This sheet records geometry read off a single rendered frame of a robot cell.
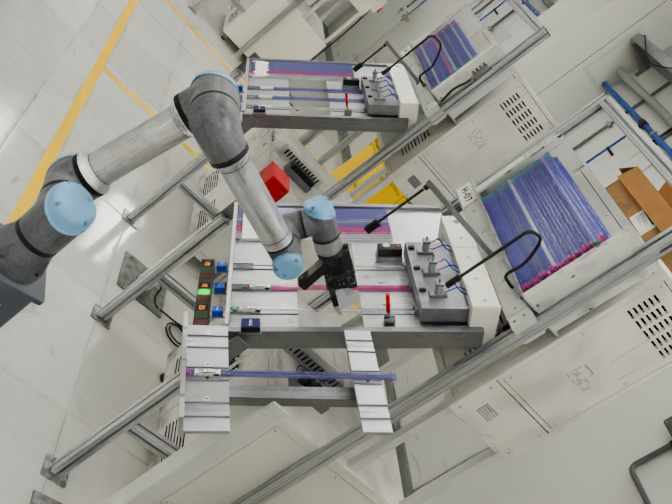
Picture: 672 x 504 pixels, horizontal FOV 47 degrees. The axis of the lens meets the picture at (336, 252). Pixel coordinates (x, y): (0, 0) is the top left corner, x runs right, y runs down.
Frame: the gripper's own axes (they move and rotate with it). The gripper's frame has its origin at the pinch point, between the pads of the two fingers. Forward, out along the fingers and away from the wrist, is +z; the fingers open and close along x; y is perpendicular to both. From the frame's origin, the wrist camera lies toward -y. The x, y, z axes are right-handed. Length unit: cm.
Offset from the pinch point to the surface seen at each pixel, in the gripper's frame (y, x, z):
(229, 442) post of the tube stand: -31.3, -36.5, 5.8
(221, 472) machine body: -46, -10, 45
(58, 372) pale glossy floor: -96, 24, 20
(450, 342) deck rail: 29.0, -10.1, 11.6
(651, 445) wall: 110, 46, 141
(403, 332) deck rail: 16.8, -10.1, 4.8
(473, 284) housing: 39.1, 2.4, 3.2
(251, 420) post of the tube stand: -24.0, -36.7, -0.2
